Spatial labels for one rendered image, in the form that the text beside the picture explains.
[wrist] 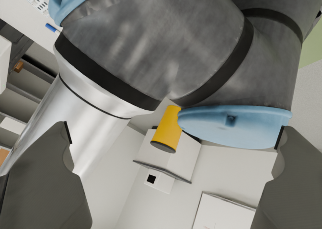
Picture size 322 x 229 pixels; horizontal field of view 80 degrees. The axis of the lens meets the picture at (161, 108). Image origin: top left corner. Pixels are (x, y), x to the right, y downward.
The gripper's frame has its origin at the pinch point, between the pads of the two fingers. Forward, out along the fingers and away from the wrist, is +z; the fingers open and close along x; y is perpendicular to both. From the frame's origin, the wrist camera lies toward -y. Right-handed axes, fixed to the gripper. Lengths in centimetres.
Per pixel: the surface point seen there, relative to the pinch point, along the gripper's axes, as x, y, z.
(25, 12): -58, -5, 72
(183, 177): 27, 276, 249
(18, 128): -264, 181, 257
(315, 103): 130, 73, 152
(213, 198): 74, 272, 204
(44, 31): -56, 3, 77
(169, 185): 1, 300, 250
